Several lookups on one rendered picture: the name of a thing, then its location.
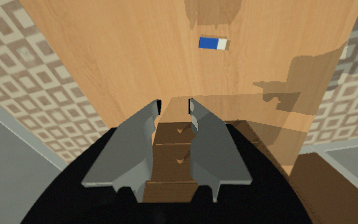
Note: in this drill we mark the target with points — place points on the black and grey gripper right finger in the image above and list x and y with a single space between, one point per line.
239 174

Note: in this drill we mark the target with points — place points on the brown wooden chest of drawers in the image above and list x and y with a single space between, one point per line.
260 142

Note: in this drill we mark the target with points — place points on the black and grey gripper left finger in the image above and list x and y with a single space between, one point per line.
118 158

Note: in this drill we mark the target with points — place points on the blue and white eraser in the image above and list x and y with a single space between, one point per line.
212 43

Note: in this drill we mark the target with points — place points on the brown wooden drawer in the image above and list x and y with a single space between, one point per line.
171 165
169 194
261 148
244 129
311 215
175 134

